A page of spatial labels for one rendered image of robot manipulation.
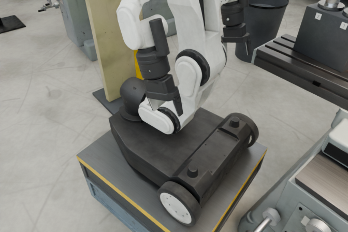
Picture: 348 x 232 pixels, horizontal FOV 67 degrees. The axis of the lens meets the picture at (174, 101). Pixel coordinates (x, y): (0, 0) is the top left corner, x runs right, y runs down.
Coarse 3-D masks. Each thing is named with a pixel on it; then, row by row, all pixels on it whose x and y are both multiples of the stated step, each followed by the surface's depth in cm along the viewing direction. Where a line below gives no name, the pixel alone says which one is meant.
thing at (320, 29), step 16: (304, 16) 103; (320, 16) 98; (336, 16) 93; (304, 32) 105; (320, 32) 100; (336, 32) 95; (304, 48) 108; (320, 48) 102; (336, 48) 97; (336, 64) 99
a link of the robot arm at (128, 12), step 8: (128, 0) 65; (136, 0) 65; (144, 0) 67; (120, 8) 67; (128, 8) 65; (136, 8) 65; (120, 16) 67; (128, 16) 65; (136, 16) 65; (120, 24) 69; (128, 24) 67; (136, 24) 66; (128, 32) 68; (136, 32) 67; (128, 40) 70; (136, 40) 68; (136, 48) 70
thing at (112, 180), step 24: (96, 144) 145; (96, 168) 133; (120, 168) 133; (240, 168) 133; (96, 192) 158; (120, 192) 125; (144, 192) 123; (216, 192) 123; (240, 192) 136; (120, 216) 151; (144, 216) 123; (168, 216) 114; (216, 216) 114
